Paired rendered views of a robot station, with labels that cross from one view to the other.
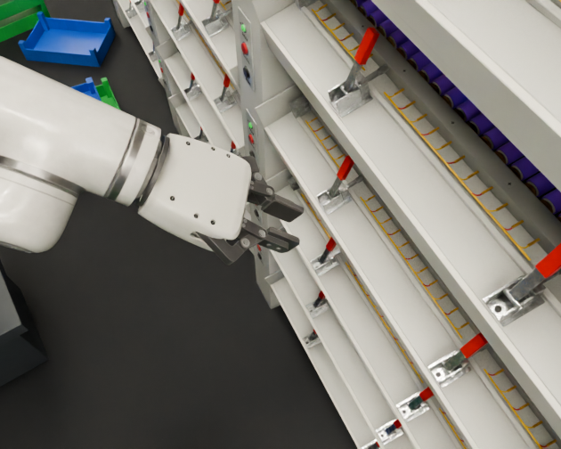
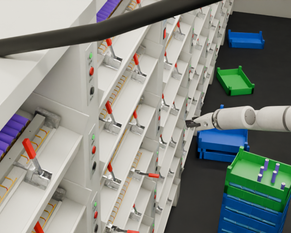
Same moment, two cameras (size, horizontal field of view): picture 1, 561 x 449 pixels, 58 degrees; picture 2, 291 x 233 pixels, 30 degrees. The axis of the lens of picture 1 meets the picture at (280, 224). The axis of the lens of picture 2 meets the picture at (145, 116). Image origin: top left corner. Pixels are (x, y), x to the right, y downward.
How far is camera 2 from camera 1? 2.25 m
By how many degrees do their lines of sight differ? 83
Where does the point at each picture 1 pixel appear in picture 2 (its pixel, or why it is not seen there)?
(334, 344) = (162, 200)
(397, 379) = (169, 150)
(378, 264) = (166, 131)
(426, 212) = (173, 90)
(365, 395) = (166, 185)
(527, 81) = (179, 47)
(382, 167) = (172, 98)
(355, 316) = (164, 165)
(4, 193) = not seen: hidden behind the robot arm
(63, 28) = not seen: outside the picture
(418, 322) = (170, 119)
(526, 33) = (172, 48)
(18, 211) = not seen: hidden behind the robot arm
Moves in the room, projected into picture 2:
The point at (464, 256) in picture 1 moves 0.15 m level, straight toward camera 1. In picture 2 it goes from (175, 83) to (208, 81)
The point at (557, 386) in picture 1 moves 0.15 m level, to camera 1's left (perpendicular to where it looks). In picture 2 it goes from (182, 70) to (209, 82)
